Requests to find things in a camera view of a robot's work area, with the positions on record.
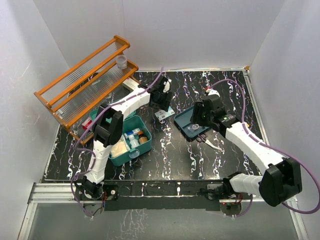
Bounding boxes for light blue sachet packet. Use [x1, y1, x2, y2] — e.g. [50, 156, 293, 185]
[155, 107, 175, 121]

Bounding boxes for orange wooden shelf rack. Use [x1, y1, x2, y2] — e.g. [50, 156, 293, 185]
[34, 35, 139, 140]

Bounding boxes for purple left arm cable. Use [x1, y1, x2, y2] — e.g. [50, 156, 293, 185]
[69, 66, 165, 218]

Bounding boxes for black front mounting rail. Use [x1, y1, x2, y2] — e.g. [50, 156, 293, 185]
[102, 180, 222, 212]

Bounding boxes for white plastic bottle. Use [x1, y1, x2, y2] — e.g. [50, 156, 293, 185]
[128, 135, 140, 149]

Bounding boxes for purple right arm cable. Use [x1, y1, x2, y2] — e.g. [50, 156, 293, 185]
[207, 79, 320, 218]

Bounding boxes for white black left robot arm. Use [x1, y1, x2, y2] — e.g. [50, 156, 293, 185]
[81, 76, 173, 200]

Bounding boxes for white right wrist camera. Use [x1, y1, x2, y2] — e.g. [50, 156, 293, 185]
[205, 87, 221, 98]

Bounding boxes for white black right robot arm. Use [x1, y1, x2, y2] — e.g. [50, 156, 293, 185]
[190, 94, 303, 207]

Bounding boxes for green medicine kit box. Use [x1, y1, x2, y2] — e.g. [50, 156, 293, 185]
[89, 108, 153, 167]

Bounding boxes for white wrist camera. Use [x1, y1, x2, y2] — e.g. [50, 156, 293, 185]
[159, 76, 172, 93]
[205, 87, 221, 98]

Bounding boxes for brown medicine bottle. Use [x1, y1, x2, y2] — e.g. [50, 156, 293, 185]
[138, 130, 148, 145]

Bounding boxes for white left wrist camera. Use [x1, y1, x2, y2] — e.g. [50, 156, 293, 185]
[159, 76, 172, 93]

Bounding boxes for teal divider tray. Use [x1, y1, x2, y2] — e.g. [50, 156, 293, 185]
[174, 105, 210, 142]

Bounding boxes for bandage roll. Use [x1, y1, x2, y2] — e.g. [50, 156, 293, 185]
[123, 128, 141, 139]

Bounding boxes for clear plastic cup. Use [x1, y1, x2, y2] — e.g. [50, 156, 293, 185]
[115, 54, 128, 70]

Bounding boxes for bag of cotton balls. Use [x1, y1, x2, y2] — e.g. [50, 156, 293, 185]
[110, 135, 130, 159]

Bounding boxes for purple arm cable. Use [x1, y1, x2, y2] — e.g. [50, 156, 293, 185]
[69, 66, 165, 218]
[207, 79, 320, 218]

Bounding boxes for black handled scissors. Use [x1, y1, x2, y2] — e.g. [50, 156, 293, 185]
[196, 133, 223, 152]

